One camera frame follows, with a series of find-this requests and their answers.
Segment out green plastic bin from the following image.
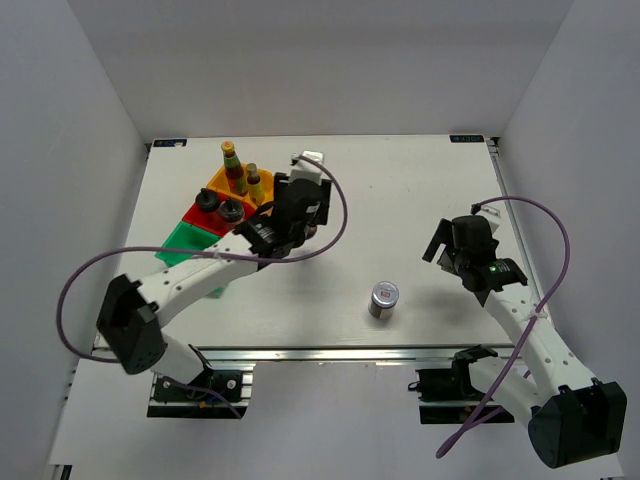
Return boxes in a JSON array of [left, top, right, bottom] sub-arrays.
[[153, 221, 231, 300]]

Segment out black-cap spice shaker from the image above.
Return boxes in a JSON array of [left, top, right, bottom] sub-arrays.
[[195, 188, 221, 224], [218, 198, 245, 231]]

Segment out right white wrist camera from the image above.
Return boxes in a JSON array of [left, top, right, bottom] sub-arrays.
[[471, 204, 502, 234]]

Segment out small yellow-label bottle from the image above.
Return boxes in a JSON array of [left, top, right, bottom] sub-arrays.
[[246, 163, 265, 206]]

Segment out red chili sauce bottle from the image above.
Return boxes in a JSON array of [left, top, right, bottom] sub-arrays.
[[221, 141, 248, 196]]

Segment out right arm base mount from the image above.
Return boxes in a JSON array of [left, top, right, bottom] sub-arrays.
[[407, 345, 511, 426]]

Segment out left blue table label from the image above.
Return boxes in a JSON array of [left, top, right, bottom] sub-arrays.
[[152, 138, 187, 148]]

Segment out right blue table label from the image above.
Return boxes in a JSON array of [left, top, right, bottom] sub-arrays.
[[449, 134, 485, 144]]

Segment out yellow plastic bin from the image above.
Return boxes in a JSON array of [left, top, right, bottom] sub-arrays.
[[206, 167, 274, 208]]

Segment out blue table label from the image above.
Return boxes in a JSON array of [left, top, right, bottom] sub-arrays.
[[152, 138, 187, 148], [449, 134, 485, 144]]

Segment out red-lid sauce jar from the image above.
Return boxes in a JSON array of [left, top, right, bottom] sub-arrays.
[[305, 225, 318, 240]]

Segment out red plastic bin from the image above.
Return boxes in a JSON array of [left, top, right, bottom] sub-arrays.
[[182, 194, 256, 237]]

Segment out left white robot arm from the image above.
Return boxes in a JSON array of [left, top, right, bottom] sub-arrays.
[[97, 178, 331, 399]]

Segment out silver-lid spice jar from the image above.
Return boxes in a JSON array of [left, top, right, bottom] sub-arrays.
[[368, 281, 400, 320]]

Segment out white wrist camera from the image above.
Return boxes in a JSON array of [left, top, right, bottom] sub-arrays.
[[471, 204, 502, 234], [289, 150, 324, 185]]

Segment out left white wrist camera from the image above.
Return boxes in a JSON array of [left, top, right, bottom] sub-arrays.
[[289, 150, 324, 185]]

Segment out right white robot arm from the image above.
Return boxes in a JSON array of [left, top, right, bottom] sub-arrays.
[[423, 215, 627, 468]]

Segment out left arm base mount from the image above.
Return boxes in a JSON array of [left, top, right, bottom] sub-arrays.
[[147, 362, 254, 420]]

